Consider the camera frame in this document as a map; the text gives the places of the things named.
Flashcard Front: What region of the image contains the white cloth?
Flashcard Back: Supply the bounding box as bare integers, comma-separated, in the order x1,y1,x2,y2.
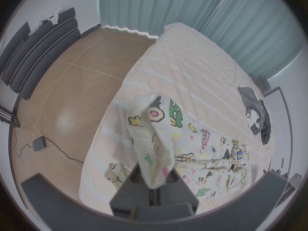
36,7,64,30

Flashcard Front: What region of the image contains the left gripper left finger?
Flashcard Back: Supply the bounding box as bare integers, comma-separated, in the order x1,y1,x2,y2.
109,163,155,216

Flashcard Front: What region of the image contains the grey bedside table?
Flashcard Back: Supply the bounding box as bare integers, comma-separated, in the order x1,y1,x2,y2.
250,73,270,94

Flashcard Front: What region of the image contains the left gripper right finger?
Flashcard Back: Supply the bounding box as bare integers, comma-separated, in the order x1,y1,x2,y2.
156,170,200,214

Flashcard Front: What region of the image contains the blue-green curtain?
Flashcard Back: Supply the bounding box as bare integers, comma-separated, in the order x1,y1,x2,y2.
98,0,235,39
202,0,306,81

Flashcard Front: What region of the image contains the bed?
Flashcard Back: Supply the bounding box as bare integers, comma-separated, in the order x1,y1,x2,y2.
78,22,293,214

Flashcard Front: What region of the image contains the black garment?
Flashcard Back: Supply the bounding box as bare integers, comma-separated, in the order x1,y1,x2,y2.
260,102,272,145

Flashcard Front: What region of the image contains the pile of clothes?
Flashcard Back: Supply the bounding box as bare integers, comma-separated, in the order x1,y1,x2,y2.
238,86,265,135

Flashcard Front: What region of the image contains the white printed pyjama top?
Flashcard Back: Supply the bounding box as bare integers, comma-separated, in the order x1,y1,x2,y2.
103,92,251,199

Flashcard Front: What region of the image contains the black cable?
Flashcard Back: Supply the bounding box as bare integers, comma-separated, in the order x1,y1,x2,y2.
44,137,85,165
13,130,34,158

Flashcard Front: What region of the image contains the black power adapter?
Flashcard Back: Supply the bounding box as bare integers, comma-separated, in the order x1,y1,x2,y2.
32,136,48,152

